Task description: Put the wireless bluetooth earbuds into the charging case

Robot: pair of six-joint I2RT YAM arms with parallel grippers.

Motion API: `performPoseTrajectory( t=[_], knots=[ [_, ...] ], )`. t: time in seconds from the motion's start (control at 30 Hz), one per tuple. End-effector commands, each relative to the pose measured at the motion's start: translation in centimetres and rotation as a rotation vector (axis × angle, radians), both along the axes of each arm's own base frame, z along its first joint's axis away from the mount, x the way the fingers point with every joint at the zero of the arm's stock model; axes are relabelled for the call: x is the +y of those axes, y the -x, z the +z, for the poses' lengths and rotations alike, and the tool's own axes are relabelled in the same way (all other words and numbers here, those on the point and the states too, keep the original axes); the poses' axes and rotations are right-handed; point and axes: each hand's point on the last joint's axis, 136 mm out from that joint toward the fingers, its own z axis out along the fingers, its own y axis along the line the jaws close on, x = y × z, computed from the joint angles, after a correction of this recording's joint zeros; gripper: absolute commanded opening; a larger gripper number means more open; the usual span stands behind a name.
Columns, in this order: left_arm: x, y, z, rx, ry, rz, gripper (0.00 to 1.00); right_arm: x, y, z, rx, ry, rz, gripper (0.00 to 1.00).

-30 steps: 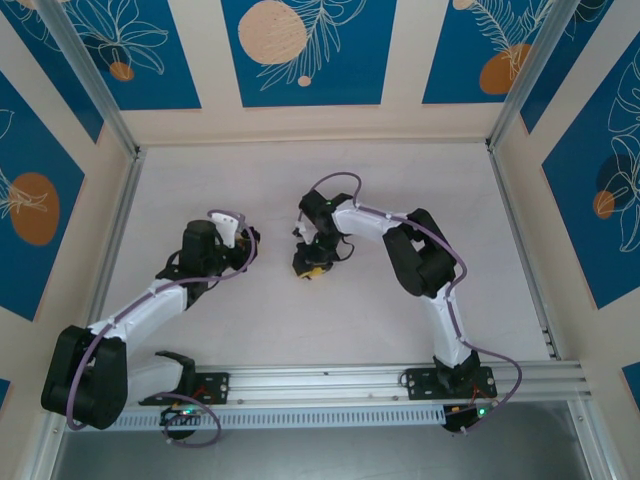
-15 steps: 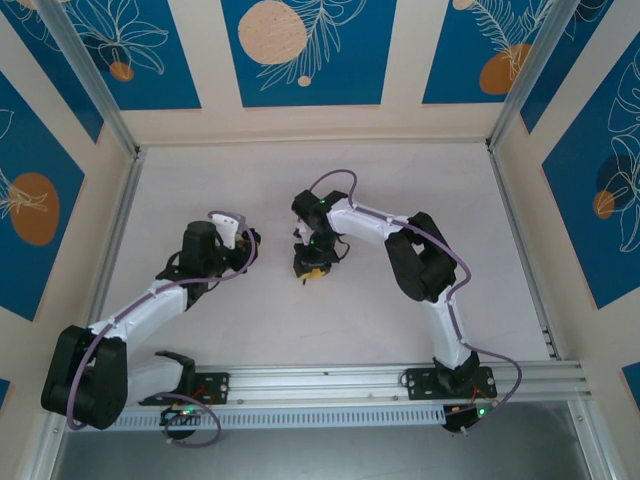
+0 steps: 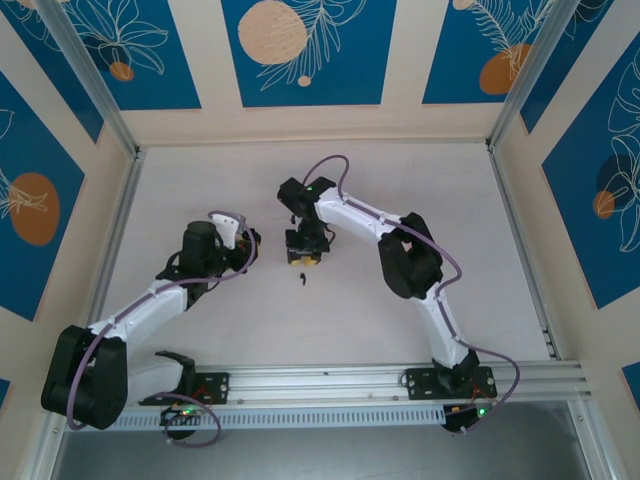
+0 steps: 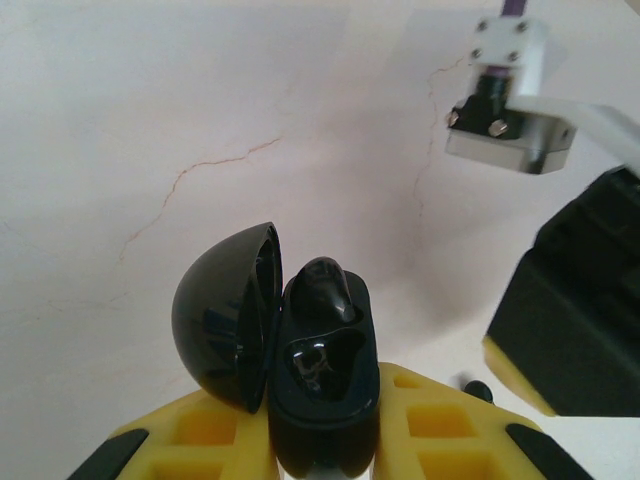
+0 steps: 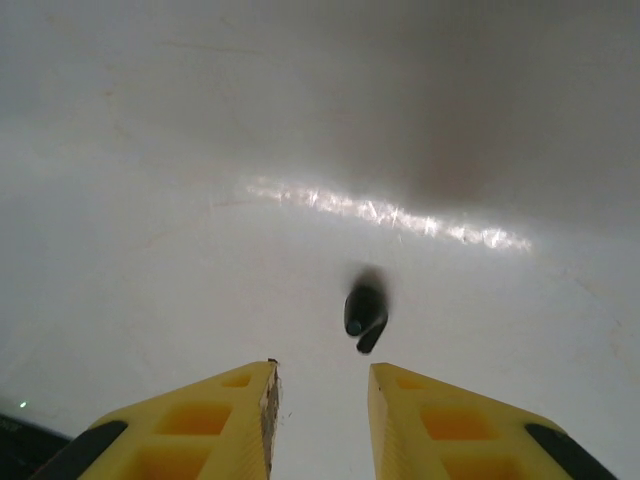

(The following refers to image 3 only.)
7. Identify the black control board green light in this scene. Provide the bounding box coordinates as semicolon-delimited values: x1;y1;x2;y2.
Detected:
442;402;501;435
159;405;201;441

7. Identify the blue panel large orange oval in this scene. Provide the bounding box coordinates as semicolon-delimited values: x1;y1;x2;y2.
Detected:
0;69;86;322

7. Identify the blue panel beige circle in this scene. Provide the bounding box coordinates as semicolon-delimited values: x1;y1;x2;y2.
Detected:
221;0;399;109

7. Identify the blue panel white flower outline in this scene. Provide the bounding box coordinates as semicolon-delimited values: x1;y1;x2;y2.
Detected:
49;0;203;112

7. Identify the blue panel orange circle fern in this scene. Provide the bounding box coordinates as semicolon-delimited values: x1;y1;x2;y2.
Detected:
422;0;561;106

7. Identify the blue panel flower dark circle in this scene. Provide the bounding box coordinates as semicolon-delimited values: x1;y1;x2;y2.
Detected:
542;44;640;311

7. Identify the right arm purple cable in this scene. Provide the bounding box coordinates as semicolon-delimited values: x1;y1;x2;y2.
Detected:
302;154;521;436

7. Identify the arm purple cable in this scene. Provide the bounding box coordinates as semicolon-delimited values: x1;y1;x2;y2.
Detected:
302;154;521;436
64;209;264;449

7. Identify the aluminium table side rail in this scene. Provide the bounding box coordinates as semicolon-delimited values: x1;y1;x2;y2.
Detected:
487;142;559;361
84;147;149;331

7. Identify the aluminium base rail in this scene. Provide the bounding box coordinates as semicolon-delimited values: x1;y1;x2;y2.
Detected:
114;364;596;410

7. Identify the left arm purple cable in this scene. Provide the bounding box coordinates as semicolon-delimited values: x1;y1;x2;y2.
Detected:
64;209;264;449

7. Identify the white slotted cable duct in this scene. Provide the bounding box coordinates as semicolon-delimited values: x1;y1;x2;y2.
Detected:
112;404;446;431

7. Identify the aluminium frame post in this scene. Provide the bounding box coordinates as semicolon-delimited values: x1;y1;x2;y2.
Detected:
34;0;144;161
487;0;574;151

